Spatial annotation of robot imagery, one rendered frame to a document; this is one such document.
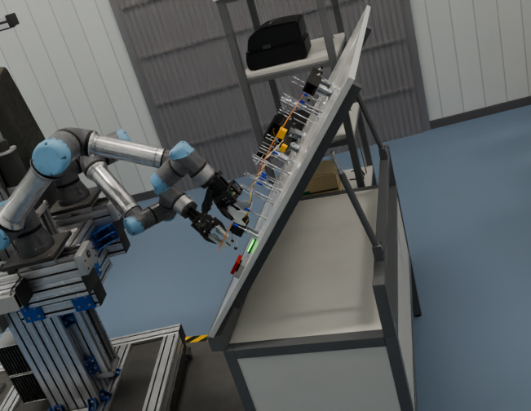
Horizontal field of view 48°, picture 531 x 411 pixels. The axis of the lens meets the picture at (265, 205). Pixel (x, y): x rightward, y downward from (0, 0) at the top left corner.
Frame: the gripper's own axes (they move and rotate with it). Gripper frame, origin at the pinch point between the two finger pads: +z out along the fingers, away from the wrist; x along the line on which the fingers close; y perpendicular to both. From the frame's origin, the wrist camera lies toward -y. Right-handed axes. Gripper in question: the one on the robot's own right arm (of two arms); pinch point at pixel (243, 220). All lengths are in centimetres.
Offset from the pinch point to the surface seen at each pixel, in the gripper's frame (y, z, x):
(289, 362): -4, 41, -31
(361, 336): 22, 46, -24
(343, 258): 3, 47, 23
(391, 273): 23, 54, 11
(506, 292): 14, 155, 93
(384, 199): 27, 39, 37
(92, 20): -227, -110, 300
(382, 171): 20, 41, 64
